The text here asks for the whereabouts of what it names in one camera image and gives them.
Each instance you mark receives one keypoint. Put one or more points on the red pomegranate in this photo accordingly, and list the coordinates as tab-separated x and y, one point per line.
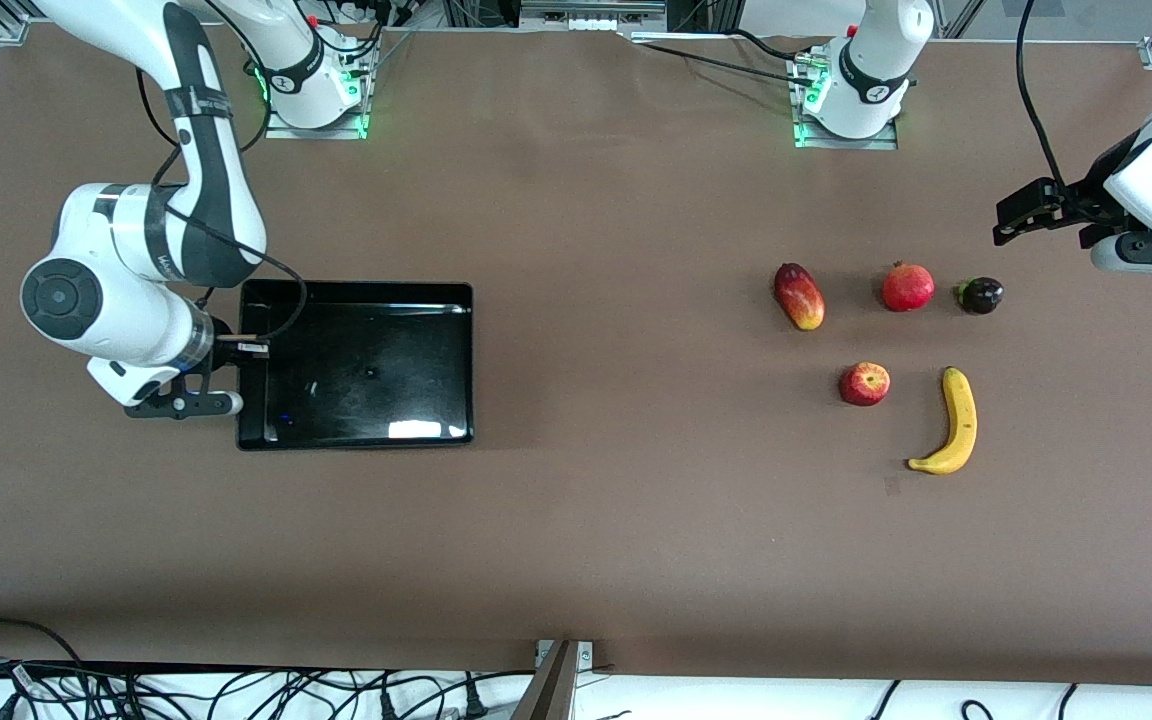
908	288

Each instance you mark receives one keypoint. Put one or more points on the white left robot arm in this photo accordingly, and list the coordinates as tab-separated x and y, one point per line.
871	60

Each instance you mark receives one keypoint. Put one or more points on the grey aluminium post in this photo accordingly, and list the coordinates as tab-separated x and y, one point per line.
548	690

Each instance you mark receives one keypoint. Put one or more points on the black rectangular plastic tray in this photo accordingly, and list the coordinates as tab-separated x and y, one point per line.
366	340

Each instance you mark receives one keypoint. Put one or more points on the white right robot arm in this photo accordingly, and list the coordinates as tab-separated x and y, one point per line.
116	300

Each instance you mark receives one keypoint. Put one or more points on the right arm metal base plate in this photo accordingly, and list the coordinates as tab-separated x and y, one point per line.
316	132

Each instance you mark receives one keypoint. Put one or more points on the white power strip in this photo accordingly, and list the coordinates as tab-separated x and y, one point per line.
591	20

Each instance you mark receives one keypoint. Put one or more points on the red yellow mango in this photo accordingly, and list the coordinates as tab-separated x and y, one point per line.
800	297

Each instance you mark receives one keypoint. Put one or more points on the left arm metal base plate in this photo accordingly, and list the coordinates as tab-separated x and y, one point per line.
846	143

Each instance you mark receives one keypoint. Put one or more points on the red apple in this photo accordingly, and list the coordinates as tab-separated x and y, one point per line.
864	384

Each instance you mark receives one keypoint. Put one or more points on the dark purple eggplant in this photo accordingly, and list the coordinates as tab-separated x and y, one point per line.
981	296

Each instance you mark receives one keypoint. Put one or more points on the yellow banana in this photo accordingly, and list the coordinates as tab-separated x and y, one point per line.
961	420

